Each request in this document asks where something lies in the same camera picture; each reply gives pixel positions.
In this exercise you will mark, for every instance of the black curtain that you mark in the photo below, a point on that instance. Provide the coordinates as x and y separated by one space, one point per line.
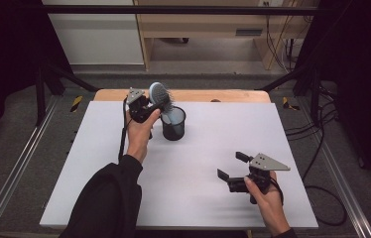
365 66
5 49

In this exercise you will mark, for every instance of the yellow black tape strip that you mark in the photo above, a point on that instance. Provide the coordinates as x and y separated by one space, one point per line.
287 104
76 103

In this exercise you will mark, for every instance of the aluminium rail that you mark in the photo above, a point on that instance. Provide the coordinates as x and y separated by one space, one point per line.
18 165
342 178

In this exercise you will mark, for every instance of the black mesh pen cup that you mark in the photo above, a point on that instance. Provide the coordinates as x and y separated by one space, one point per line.
173 132

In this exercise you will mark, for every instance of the black frame post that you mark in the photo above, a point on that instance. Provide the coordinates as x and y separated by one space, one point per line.
314 95
40 99

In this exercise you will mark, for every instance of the wooden table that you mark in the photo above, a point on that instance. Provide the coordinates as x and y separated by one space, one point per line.
206 95

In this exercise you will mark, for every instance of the person's left hand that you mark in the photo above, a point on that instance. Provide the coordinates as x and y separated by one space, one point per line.
139 135

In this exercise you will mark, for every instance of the person's right hand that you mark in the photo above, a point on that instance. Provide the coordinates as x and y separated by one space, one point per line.
269 205

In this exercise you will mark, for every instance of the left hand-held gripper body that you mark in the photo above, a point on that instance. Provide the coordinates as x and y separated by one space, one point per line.
137 105

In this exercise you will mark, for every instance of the white cabinet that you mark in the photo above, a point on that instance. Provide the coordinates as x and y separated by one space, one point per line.
97 36

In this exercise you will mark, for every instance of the black horizontal frame bar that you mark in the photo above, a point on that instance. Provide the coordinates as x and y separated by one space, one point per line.
180 10

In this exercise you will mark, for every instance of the black diagonal frame strut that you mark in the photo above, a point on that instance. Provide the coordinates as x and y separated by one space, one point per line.
74 80
282 81

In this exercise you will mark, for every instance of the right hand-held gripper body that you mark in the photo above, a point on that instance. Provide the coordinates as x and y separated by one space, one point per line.
259 175

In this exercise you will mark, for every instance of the light blue hairbrush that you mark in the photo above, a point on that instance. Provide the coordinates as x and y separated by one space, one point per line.
158 94

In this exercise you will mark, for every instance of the light wooden desk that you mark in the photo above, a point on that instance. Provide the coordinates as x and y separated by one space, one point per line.
206 23

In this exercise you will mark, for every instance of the white board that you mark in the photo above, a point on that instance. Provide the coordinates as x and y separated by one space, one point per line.
190 172

